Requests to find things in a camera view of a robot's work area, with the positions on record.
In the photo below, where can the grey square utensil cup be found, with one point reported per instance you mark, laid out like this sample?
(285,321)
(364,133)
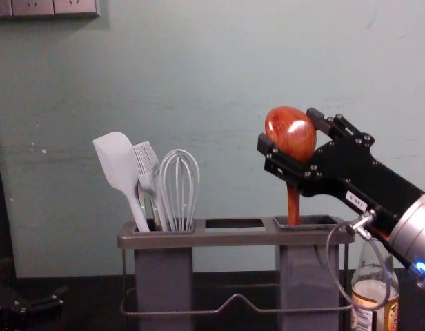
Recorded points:
(164,276)
(309,276)

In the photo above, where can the grey silicone whisk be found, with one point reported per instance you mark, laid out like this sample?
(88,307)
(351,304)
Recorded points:
(179,186)

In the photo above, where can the red-brown wooden spoon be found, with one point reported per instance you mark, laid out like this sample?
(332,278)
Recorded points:
(291,134)

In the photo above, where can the grey silicone spatula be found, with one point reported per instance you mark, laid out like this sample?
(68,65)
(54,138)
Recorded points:
(117,162)

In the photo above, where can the clear glass bottle with label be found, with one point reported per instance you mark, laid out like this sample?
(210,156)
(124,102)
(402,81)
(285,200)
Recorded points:
(371,293)

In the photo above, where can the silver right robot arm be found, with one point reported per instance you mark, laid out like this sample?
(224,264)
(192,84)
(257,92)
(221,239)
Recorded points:
(417,231)

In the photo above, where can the black table cloth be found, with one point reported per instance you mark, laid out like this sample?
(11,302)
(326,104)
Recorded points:
(78,303)

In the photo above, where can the grey silicone basting brush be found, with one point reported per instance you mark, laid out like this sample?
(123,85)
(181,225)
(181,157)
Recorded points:
(147,165)

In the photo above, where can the grey wall socket panel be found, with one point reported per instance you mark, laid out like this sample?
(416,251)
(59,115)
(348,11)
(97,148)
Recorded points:
(0,7)
(75,6)
(33,7)

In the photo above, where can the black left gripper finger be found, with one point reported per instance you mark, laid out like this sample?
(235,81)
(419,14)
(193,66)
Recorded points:
(40,301)

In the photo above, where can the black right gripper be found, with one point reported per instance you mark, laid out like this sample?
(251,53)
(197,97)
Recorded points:
(357,172)

